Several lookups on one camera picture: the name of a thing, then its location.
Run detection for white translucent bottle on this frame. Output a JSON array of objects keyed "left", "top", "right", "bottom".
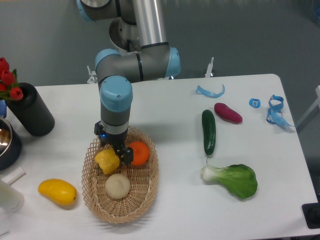
[{"left": 0, "top": 179, "right": 25, "bottom": 213}]

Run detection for blue tape roll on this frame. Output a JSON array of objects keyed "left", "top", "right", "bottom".
[{"left": 249, "top": 98, "right": 261, "bottom": 109}]

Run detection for yellow mango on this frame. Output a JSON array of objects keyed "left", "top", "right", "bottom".
[{"left": 38, "top": 178, "right": 77, "bottom": 206}]

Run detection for black cylindrical vase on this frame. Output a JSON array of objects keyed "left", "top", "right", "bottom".
[{"left": 5, "top": 82, "right": 55, "bottom": 137}]

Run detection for yellow bell pepper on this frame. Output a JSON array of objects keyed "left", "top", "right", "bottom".
[{"left": 94, "top": 148, "right": 120, "bottom": 175}]

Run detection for small white box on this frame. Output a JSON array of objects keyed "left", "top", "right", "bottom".
[{"left": 0, "top": 166, "right": 26, "bottom": 185}]

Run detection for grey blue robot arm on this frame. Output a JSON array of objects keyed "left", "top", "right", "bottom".
[{"left": 77, "top": 0, "right": 181, "bottom": 165}]

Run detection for woven wicker basket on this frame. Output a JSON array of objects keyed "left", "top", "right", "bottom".
[{"left": 81, "top": 127, "right": 159, "bottom": 224}]

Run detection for beige steamed bun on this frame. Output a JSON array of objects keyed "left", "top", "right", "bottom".
[{"left": 104, "top": 173, "right": 131, "bottom": 199}]

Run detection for green bok choy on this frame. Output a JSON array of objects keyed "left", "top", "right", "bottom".
[{"left": 200, "top": 164, "right": 258, "bottom": 199}]

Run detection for black device at edge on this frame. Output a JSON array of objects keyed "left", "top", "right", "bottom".
[{"left": 302, "top": 202, "right": 320, "bottom": 229}]

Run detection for red tulip flowers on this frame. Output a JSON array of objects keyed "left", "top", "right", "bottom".
[{"left": 0, "top": 57, "right": 24, "bottom": 101}]

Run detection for black steel pot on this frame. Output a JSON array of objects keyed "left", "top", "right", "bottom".
[{"left": 0, "top": 117, "right": 22, "bottom": 171}]

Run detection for green cucumber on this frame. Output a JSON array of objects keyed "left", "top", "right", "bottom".
[{"left": 201, "top": 109, "right": 217, "bottom": 156}]

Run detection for blue curved tape strip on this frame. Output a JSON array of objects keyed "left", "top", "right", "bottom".
[{"left": 194, "top": 84, "right": 226, "bottom": 99}]

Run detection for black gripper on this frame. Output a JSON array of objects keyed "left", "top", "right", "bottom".
[{"left": 94, "top": 120, "right": 134, "bottom": 166}]

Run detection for orange fruit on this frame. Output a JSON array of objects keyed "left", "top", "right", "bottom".
[{"left": 128, "top": 141, "right": 150, "bottom": 166}]

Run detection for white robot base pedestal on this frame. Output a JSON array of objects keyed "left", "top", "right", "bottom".
[{"left": 109, "top": 17, "right": 141, "bottom": 55}]

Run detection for blue crumpled tape strip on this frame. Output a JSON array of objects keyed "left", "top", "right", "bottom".
[{"left": 266, "top": 94, "right": 294, "bottom": 127}]

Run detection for purple sweet potato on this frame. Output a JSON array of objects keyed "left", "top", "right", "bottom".
[{"left": 214, "top": 102, "right": 243, "bottom": 124}]

